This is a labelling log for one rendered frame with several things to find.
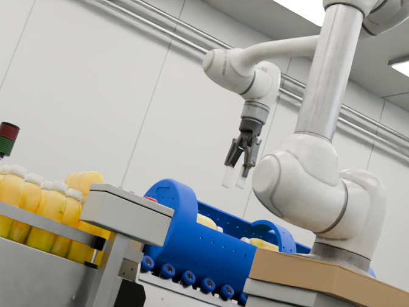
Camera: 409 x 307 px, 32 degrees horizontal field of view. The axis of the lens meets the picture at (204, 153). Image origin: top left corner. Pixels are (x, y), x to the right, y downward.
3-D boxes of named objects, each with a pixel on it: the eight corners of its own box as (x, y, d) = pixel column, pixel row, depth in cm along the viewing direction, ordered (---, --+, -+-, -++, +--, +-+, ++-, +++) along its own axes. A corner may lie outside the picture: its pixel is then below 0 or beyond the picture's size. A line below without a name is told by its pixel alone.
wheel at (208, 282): (215, 278, 219) (211, 282, 220) (203, 274, 217) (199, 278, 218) (216, 291, 216) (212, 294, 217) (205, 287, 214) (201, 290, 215)
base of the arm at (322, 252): (392, 292, 188) (398, 272, 188) (340, 270, 175) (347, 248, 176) (340, 278, 202) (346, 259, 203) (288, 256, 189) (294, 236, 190)
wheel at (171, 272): (176, 264, 212) (171, 268, 213) (163, 260, 210) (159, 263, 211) (176, 277, 209) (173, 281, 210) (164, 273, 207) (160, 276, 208)
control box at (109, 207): (162, 247, 182) (175, 209, 184) (94, 222, 172) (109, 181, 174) (144, 243, 190) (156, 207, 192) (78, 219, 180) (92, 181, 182)
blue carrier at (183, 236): (367, 345, 248) (388, 265, 253) (160, 272, 204) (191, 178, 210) (311, 328, 272) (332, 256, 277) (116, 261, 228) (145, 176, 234)
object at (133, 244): (139, 274, 210) (152, 233, 213) (132, 271, 209) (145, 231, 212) (123, 270, 219) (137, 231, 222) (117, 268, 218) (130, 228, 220)
